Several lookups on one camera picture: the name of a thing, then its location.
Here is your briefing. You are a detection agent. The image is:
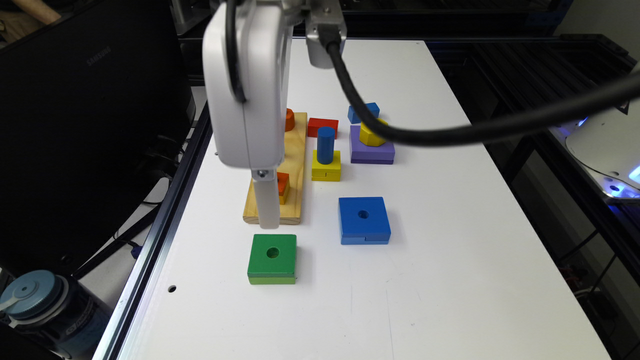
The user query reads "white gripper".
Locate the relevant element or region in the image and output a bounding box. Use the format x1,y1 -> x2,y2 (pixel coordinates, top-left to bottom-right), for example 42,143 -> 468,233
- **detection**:
202,1 -> 291,229

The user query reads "green square block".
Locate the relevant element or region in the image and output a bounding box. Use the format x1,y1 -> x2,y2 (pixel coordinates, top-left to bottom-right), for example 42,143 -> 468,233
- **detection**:
247,234 -> 297,285

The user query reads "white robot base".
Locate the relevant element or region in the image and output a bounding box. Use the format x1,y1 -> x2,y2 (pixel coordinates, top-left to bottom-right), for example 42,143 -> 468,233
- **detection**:
550,99 -> 639,204

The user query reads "orange and yellow block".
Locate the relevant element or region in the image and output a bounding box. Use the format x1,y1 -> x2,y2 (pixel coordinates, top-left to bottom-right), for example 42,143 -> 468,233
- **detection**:
277,172 -> 290,205

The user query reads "yellow square block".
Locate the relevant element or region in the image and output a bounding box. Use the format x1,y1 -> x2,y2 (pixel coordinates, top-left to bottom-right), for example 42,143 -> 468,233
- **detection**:
311,150 -> 341,181

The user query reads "orange peg block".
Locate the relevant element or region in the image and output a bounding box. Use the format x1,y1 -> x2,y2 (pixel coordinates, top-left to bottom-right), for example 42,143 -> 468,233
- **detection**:
285,108 -> 296,132

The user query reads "red block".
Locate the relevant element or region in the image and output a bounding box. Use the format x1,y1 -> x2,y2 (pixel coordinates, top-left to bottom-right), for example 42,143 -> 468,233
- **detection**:
307,118 -> 339,137

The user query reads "large blue square block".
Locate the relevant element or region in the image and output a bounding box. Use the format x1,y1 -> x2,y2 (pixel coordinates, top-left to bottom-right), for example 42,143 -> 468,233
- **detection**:
339,197 -> 391,245

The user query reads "yellow octagonal nut block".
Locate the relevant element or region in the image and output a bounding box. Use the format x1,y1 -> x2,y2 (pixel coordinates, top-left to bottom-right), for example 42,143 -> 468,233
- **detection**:
359,122 -> 386,147

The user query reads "purple square block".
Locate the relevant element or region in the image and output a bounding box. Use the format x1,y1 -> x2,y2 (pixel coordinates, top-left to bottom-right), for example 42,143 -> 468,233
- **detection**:
349,125 -> 395,165

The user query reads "small blue rectangular block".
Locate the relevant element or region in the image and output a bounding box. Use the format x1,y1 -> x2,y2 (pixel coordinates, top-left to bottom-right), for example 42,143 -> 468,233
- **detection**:
347,102 -> 380,124

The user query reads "wooden base board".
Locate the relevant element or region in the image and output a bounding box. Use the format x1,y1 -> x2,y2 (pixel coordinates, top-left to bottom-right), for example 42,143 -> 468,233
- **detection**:
242,111 -> 309,226

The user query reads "blue cylinder peg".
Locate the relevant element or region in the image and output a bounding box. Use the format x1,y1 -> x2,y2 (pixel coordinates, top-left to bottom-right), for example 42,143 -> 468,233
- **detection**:
316,127 -> 335,165

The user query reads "black Samsung monitor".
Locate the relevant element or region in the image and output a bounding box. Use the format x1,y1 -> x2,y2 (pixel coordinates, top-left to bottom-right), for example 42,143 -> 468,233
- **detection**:
1,0 -> 195,276

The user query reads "blue lidded water bottle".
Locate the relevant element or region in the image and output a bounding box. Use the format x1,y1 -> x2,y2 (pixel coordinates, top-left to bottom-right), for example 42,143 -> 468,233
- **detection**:
1,270 -> 111,360

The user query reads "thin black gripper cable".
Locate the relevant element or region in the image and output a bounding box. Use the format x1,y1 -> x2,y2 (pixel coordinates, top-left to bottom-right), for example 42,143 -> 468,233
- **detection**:
224,0 -> 248,105

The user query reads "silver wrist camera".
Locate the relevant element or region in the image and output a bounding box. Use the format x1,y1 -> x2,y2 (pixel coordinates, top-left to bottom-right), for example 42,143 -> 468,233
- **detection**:
305,0 -> 347,69

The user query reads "black aluminium table frame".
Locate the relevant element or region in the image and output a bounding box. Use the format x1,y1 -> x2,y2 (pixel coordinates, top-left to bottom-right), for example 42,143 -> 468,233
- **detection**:
93,107 -> 212,360

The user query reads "thick black camera cable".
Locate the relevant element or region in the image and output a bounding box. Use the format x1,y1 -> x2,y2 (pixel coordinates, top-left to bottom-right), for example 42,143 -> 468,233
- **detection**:
316,22 -> 640,149

